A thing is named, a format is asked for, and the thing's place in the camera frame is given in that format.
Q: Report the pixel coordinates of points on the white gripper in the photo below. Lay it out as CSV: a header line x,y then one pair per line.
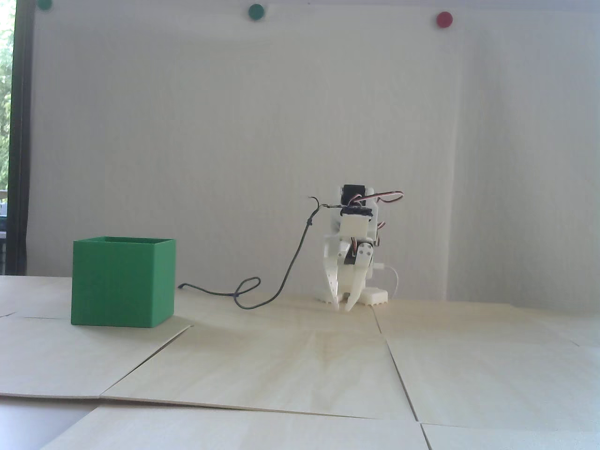
x,y
338,260

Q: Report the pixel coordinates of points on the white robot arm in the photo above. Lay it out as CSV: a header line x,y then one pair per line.
x,y
375,296

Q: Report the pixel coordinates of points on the green box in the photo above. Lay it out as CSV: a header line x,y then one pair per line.
x,y
122,281

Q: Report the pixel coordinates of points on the red round magnet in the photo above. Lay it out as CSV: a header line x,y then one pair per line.
x,y
444,19

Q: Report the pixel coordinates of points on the green round magnet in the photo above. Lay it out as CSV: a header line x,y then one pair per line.
x,y
45,3
256,11

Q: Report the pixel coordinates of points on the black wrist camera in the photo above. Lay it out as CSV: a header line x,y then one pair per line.
x,y
356,211

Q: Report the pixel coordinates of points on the dark window frame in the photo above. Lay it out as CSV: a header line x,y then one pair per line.
x,y
21,140

